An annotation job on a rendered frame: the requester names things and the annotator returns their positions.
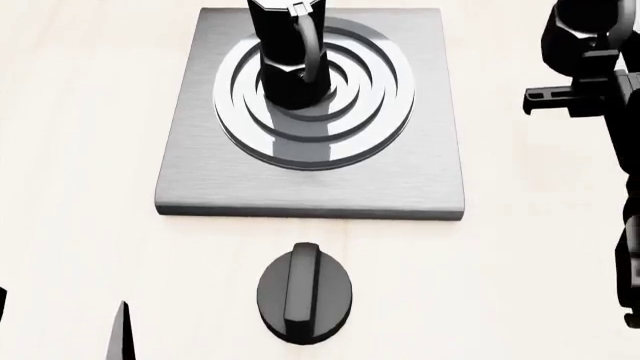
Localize black oval stove knob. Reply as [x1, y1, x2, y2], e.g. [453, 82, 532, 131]
[256, 241, 354, 347]

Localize silver spiral stove burner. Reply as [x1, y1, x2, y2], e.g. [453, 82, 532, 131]
[213, 24, 416, 172]

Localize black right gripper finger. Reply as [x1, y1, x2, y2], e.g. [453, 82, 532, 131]
[574, 48, 624, 84]
[522, 84, 609, 118]

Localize grey brushed metal stove plate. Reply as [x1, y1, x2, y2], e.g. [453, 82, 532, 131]
[151, 6, 466, 222]

